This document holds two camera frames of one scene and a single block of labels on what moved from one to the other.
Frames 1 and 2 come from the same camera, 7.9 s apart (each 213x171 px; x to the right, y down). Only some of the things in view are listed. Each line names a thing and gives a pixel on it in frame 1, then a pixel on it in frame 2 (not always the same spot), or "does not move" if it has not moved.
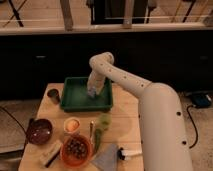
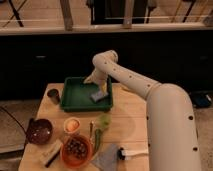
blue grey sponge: (91, 92) to (97, 96)
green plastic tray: (75, 96) does not move
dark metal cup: (53, 94) does not move
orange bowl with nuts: (76, 150) does not move
